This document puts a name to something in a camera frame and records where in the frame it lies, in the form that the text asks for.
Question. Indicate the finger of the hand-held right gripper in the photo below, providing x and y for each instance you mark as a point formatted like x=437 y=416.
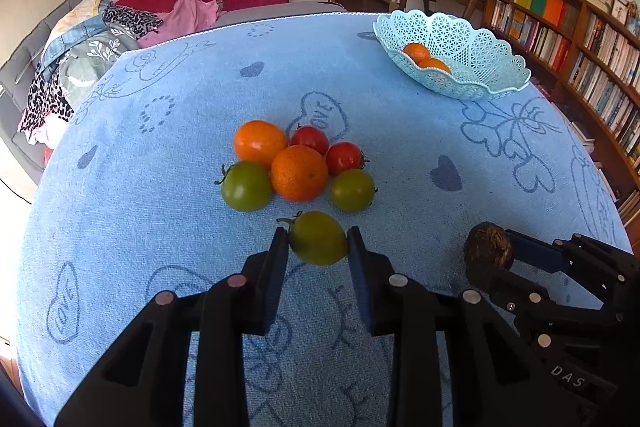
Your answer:
x=535 y=252
x=505 y=284

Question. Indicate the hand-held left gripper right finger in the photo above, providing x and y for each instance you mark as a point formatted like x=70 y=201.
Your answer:
x=357 y=277

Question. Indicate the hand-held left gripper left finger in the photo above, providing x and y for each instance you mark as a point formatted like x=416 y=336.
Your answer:
x=279 y=277

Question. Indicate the dark brown passion fruit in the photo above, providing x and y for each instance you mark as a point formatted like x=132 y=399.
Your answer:
x=487 y=247

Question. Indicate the small green tomato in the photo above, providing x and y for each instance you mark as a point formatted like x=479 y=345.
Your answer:
x=351 y=190
x=317 y=239

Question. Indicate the large green tomato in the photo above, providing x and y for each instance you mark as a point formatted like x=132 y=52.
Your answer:
x=246 y=187

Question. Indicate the orange mandarin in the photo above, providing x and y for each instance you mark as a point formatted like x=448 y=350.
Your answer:
x=434 y=66
x=416 y=53
x=299 y=173
x=260 y=143

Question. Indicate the light blue plastic basket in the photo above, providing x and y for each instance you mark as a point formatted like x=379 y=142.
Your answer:
x=450 y=37

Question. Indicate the red tomato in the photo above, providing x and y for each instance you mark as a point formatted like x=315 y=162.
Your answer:
x=310 y=141
x=344 y=157

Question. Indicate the rows of upright books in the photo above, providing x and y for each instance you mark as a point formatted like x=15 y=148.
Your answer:
x=550 y=9

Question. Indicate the small framed photo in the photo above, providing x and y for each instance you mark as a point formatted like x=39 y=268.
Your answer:
x=620 y=9

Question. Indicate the grey bed sheet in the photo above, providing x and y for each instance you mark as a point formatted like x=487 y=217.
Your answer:
x=270 y=12

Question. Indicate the floral grey quilt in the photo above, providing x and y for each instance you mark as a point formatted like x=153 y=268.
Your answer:
x=95 y=52

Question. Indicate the leopard print cloth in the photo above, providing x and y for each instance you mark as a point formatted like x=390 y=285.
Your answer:
x=130 y=19
x=45 y=97

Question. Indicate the denim cloth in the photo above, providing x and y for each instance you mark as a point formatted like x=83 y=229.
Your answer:
x=75 y=34

